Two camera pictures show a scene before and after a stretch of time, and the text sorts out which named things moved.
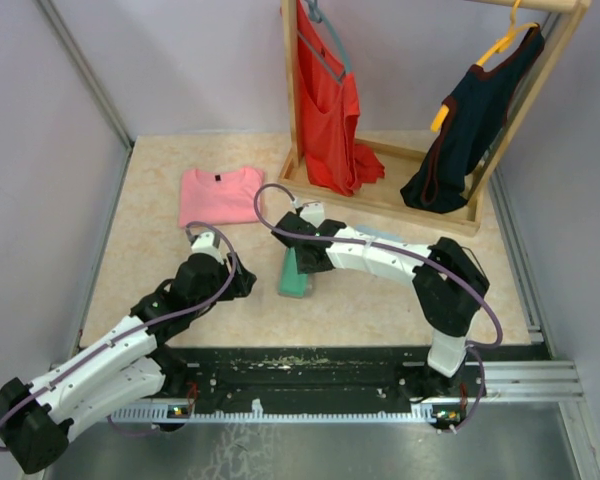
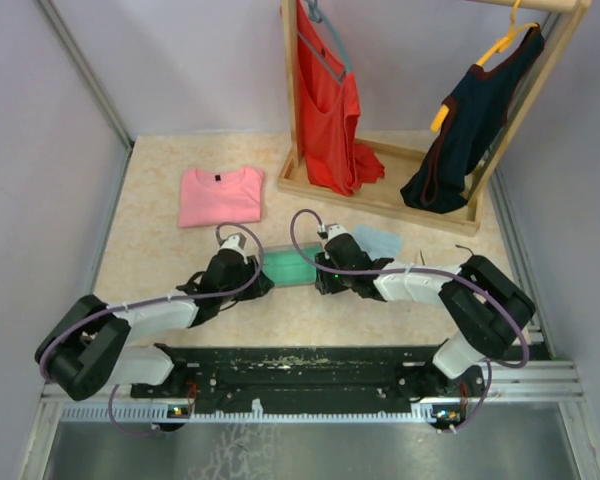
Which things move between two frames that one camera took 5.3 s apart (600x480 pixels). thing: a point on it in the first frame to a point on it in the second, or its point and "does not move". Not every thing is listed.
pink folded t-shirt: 218,196 does not move
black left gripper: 240,285 to 261,288
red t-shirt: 337,161 does not move
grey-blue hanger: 316,15 does not move
